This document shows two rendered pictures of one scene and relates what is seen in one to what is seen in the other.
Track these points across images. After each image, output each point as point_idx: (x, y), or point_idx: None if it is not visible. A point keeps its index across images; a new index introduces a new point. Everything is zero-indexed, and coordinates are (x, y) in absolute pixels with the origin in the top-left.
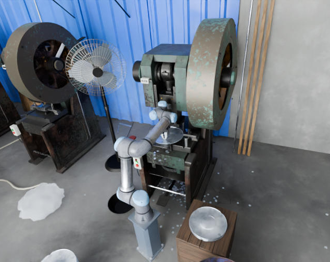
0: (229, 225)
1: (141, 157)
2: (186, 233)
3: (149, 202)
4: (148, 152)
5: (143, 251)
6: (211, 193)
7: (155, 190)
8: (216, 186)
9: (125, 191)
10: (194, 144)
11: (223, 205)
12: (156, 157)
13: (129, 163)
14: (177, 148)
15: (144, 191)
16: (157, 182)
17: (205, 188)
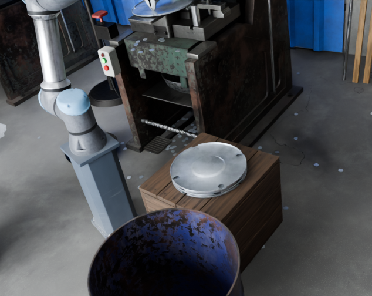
0: (251, 176)
1: (112, 51)
2: (161, 182)
3: (142, 154)
4: (128, 43)
5: (98, 222)
6: (267, 145)
7: (162, 135)
8: (283, 135)
9: (46, 87)
10: (220, 26)
11: (283, 167)
12: (142, 52)
13: (49, 28)
14: (181, 32)
15: (82, 90)
16: (167, 123)
17: (256, 136)
